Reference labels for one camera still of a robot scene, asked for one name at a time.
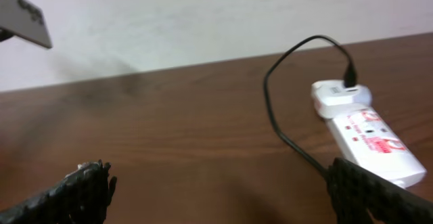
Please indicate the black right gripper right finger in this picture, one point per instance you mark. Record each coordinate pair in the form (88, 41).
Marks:
(360, 196)

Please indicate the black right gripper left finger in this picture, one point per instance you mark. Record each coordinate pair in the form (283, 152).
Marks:
(82, 196)

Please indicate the Galaxy smartphone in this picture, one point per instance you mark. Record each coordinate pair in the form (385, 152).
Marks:
(21, 18)

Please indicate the white usb charger adapter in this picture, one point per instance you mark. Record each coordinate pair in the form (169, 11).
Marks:
(332, 99)

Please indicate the white power strip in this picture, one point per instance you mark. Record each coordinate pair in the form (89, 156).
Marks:
(367, 141)

